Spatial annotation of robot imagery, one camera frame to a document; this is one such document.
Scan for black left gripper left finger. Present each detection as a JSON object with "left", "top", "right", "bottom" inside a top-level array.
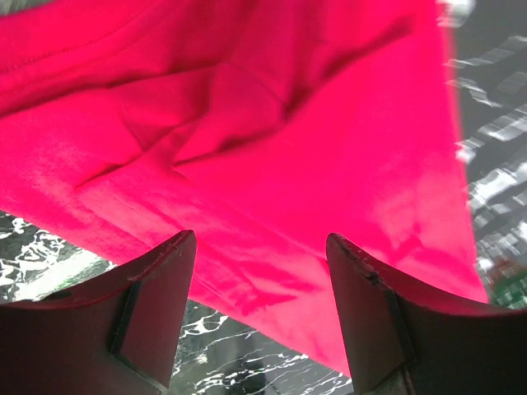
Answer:
[{"left": 1, "top": 230, "right": 197, "bottom": 394}]

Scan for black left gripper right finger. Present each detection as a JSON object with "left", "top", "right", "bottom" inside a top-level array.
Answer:
[{"left": 326, "top": 234, "right": 526, "bottom": 394}]

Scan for pink red t-shirt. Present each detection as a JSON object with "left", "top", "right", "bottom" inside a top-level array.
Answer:
[{"left": 1, "top": 1, "right": 487, "bottom": 373}]

